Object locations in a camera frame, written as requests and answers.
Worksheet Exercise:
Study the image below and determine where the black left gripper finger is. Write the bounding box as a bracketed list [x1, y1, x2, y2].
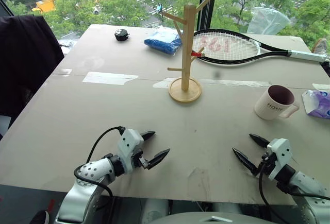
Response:
[140, 131, 156, 143]
[146, 148, 171, 170]

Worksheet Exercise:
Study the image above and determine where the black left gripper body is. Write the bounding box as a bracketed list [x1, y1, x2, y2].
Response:
[129, 146, 150, 170]

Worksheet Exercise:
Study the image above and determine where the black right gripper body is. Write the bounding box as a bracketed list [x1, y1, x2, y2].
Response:
[257, 151, 277, 178]

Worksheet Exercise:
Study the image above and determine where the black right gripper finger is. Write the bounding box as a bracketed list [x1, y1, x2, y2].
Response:
[232, 147, 260, 178]
[249, 133, 271, 148]

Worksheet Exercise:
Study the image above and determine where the wooden mug tree stand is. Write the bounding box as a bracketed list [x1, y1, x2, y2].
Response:
[161, 0, 216, 104]

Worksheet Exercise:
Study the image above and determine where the white tape strip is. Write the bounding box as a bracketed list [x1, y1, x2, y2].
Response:
[152, 77, 187, 89]
[82, 71, 139, 86]

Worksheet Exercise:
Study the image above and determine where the grey rounded robot body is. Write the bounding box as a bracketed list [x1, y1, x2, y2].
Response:
[143, 198, 297, 224]

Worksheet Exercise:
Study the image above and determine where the purple tissue pack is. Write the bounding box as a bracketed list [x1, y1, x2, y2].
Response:
[301, 89, 330, 120]

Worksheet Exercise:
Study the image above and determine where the black white tennis racket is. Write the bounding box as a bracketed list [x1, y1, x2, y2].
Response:
[191, 29, 330, 68]

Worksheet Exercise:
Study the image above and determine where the blue cloth in plastic bag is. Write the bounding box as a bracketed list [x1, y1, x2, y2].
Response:
[143, 25, 183, 56]

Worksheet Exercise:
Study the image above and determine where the black round device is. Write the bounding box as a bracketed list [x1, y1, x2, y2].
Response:
[113, 28, 130, 42]

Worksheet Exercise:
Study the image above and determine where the grey shoe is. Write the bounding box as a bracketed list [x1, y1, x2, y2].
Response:
[312, 38, 328, 55]

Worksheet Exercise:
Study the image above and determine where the black shoe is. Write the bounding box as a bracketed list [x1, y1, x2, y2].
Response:
[29, 209, 51, 224]

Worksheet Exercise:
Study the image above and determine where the clear plastic bag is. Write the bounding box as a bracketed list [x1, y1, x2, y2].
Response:
[247, 6, 291, 36]

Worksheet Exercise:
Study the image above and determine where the dark garment on chair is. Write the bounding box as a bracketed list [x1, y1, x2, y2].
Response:
[0, 14, 65, 142]

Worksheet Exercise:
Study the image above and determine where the yellow truck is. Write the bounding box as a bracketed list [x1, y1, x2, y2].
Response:
[31, 0, 56, 13]

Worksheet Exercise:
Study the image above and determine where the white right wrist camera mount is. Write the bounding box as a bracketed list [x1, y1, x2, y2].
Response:
[266, 138, 293, 181]

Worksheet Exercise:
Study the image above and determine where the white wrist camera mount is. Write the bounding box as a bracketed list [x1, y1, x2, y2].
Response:
[266, 138, 293, 181]
[117, 128, 144, 175]

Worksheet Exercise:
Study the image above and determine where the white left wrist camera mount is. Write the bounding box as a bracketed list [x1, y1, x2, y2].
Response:
[117, 128, 144, 175]

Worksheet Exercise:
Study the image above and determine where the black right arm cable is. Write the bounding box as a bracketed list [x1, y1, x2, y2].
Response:
[258, 163, 330, 207]

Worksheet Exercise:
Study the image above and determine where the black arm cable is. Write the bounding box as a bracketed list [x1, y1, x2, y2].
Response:
[258, 163, 330, 207]
[73, 126, 127, 197]

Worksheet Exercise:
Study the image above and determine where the cream mug with handle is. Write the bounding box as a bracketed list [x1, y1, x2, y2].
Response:
[254, 84, 301, 120]

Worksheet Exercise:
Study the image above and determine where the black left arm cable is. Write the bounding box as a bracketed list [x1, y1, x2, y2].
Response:
[73, 126, 127, 197]

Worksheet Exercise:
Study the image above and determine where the black window frame post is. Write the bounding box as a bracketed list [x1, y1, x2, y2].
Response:
[196, 0, 220, 33]

